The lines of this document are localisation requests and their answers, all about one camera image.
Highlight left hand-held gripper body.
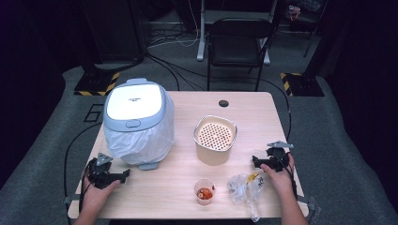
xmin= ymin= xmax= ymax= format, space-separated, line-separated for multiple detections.
xmin=85 ymin=152 xmax=117 ymax=189

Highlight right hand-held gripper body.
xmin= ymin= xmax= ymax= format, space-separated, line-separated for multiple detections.
xmin=266 ymin=140 xmax=295 ymax=173

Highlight fruit tea leftovers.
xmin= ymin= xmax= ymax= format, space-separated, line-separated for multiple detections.
xmin=198 ymin=187 xmax=214 ymax=201

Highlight clear plastic cup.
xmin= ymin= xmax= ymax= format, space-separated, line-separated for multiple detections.
xmin=193 ymin=177 xmax=217 ymax=206

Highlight person's left hand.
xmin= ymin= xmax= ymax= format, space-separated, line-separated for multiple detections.
xmin=82 ymin=179 xmax=121 ymax=217

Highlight person's right hand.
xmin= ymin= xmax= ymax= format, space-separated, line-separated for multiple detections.
xmin=260 ymin=154 xmax=298 ymax=199

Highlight clear wrapper with yellow label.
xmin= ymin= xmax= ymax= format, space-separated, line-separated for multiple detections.
xmin=246 ymin=172 xmax=266 ymax=223

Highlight crumpled clear plastic bag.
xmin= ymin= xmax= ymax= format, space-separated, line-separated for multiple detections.
xmin=226 ymin=172 xmax=252 ymax=204

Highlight white plastic trash bag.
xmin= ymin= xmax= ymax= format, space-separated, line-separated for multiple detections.
xmin=103 ymin=93 xmax=176 ymax=167

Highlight grey table corner clamp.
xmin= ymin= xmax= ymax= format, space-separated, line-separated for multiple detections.
xmin=62 ymin=194 xmax=82 ymax=204
xmin=297 ymin=195 xmax=321 ymax=218

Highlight beige strainer bucket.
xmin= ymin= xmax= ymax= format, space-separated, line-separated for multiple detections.
xmin=192 ymin=114 xmax=238 ymax=167

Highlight yellow-black striped stand base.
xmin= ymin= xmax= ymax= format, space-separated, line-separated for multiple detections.
xmin=280 ymin=72 xmax=326 ymax=98
xmin=73 ymin=72 xmax=121 ymax=97

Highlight black folding chair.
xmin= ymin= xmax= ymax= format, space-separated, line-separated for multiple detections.
xmin=206 ymin=17 xmax=274 ymax=92

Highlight dark cabinet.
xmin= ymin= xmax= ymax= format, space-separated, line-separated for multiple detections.
xmin=80 ymin=0 xmax=148 ymax=64

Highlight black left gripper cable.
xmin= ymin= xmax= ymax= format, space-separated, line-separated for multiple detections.
xmin=63 ymin=122 xmax=103 ymax=225

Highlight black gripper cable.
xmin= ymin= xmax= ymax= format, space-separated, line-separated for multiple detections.
xmin=63 ymin=122 xmax=103 ymax=225
xmin=258 ymin=77 xmax=299 ymax=200

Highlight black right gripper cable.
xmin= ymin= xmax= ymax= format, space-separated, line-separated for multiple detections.
xmin=258 ymin=77 xmax=299 ymax=200

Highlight black floor cables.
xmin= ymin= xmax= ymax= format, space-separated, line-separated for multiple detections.
xmin=145 ymin=53 xmax=208 ymax=92

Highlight white desk frame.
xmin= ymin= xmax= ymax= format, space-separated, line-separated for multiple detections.
xmin=196 ymin=0 xmax=272 ymax=66

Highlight white floor cables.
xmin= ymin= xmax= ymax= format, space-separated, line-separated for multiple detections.
xmin=148 ymin=0 xmax=202 ymax=50

